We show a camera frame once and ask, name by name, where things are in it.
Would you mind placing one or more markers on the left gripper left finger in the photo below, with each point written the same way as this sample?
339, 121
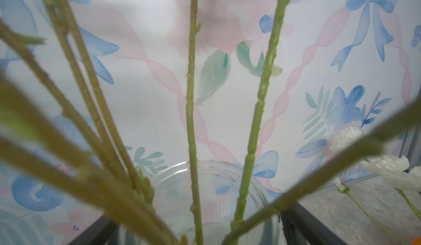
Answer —
102, 232

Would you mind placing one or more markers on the white flower stem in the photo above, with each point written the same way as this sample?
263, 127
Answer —
394, 170

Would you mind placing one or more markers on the pink rose stem with leaves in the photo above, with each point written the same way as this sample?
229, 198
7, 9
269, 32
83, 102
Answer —
258, 112

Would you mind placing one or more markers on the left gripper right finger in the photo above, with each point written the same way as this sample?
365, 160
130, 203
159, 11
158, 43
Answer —
300, 227

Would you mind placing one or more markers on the large orange poppy stem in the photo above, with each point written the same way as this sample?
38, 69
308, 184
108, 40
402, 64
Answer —
96, 175

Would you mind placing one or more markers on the pink carnation single stem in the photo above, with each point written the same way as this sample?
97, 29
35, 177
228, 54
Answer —
194, 28

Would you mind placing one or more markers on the orange poppy flower stem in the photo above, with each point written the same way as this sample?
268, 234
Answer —
105, 141

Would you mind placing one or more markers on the cream white rose stem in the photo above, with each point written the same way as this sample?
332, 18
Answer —
371, 144

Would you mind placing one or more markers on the clear ribbed glass vase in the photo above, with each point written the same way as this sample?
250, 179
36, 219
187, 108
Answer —
219, 184

